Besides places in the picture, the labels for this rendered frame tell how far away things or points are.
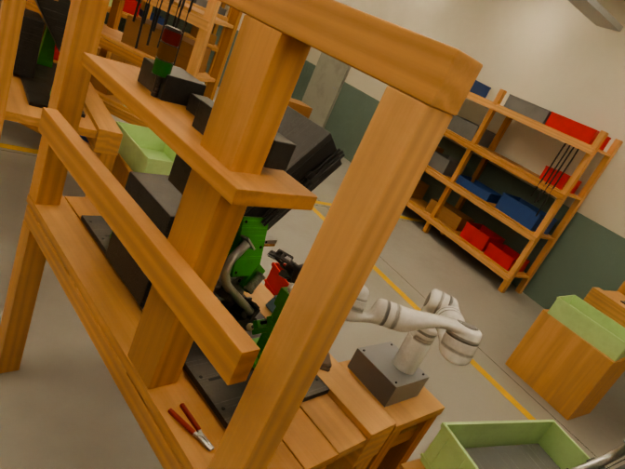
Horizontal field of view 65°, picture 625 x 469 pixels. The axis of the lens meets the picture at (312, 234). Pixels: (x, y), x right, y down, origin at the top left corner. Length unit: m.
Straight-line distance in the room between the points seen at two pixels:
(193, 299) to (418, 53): 0.69
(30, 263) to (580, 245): 6.07
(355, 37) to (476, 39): 7.63
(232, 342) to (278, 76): 0.56
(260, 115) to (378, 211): 0.39
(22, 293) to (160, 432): 1.18
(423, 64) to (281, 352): 0.59
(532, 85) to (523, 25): 0.93
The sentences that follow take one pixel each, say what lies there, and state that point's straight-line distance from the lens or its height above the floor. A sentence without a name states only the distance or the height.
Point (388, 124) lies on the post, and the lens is 0.84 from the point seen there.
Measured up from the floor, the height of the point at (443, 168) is 0.92.
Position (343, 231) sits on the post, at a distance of 0.88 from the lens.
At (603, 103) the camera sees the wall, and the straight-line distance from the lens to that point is 7.24.
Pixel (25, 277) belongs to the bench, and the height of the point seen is 0.53.
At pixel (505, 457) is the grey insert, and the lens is 2.07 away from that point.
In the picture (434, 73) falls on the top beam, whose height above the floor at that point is 1.90.
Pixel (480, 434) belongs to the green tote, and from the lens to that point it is 1.95.
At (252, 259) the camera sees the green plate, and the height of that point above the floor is 1.13.
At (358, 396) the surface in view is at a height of 0.90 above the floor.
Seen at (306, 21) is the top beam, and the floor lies 1.89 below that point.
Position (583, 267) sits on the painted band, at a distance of 6.93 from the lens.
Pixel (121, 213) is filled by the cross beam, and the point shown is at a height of 1.25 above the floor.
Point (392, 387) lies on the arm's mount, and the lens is 1.82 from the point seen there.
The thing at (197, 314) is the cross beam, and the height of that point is 1.24.
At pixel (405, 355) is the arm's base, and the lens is 1.87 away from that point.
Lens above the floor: 1.88
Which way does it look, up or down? 21 degrees down
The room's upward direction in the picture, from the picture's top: 25 degrees clockwise
